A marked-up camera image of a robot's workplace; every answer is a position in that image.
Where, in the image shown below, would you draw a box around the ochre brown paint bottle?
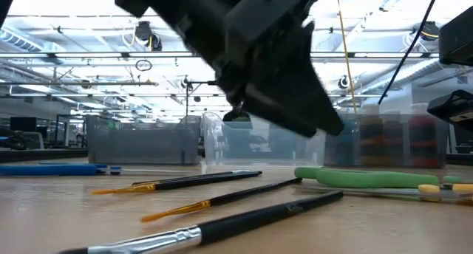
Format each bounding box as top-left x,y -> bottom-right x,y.
360,103 -> 384,167

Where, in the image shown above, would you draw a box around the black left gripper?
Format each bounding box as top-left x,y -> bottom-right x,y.
114,0 -> 345,139

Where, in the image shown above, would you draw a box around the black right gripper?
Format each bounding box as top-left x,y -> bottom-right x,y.
426,89 -> 473,134

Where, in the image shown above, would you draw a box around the thin black slanted cable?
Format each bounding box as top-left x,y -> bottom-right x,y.
377,0 -> 443,96

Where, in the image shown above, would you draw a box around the blue handled scissors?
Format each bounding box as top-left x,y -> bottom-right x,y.
0,162 -> 189,177

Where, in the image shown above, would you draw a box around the black computer monitor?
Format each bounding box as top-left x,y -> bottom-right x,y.
10,116 -> 38,133

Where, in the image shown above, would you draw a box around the green handled scissors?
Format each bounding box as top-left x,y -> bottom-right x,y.
294,166 -> 473,191

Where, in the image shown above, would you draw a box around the dark grey plastic bin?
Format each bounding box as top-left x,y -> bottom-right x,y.
85,114 -> 203,165
323,111 -> 450,169

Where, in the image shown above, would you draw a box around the clear plastic bin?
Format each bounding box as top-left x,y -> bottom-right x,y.
201,111 -> 326,167

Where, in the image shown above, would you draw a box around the yellow handled scissors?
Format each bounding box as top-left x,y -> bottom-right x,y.
301,182 -> 473,207

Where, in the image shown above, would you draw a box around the black paintbrush gold ferrule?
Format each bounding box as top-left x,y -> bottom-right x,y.
131,169 -> 259,187
140,177 -> 303,224
91,171 -> 264,196

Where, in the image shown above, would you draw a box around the small potted plant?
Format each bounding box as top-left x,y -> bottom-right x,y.
222,109 -> 253,130

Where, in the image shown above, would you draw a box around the blue paint bottle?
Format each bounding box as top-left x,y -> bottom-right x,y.
330,117 -> 358,167

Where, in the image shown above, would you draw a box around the black paintbrush silver ferrule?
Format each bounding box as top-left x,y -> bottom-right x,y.
55,190 -> 344,254

